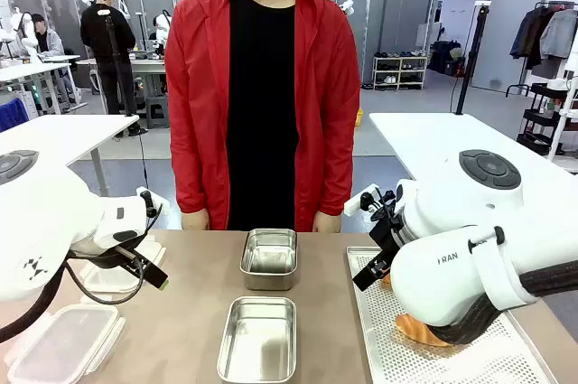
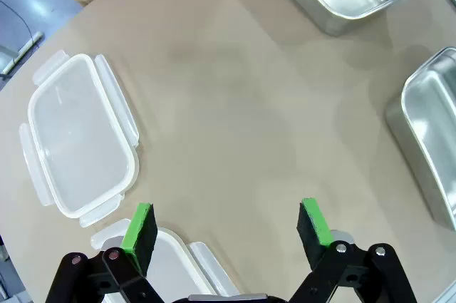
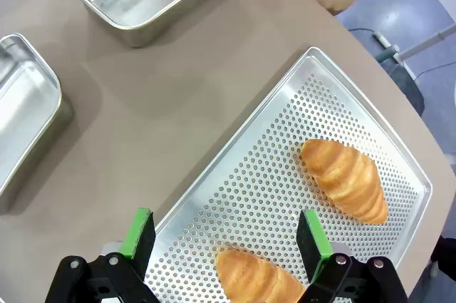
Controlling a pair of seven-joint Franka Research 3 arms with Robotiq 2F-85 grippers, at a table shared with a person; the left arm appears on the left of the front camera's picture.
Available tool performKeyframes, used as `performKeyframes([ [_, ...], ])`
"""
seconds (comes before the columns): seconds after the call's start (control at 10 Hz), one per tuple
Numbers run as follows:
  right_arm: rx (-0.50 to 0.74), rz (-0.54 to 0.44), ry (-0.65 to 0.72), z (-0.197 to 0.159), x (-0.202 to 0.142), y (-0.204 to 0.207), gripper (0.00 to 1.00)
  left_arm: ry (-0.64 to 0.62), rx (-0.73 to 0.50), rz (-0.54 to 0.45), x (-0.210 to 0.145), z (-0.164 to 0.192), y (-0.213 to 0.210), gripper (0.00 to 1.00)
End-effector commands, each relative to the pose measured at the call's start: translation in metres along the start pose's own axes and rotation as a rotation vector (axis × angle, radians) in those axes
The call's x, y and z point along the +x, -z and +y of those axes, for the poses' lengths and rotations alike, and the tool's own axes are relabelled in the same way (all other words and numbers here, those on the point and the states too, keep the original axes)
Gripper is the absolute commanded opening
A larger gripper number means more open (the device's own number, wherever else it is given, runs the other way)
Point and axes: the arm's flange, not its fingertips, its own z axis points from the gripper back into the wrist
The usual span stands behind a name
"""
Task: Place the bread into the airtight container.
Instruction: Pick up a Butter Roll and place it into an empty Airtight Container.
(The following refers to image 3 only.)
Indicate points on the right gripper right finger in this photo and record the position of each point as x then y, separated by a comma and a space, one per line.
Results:
315, 242

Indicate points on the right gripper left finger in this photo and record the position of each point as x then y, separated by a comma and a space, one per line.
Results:
137, 239

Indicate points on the golden croissant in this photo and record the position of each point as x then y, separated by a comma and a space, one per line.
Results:
253, 278
345, 178

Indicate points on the steel container for bread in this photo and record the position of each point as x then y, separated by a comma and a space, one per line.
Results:
25, 103

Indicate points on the perforated aluminium baking tray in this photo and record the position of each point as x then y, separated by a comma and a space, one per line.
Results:
285, 121

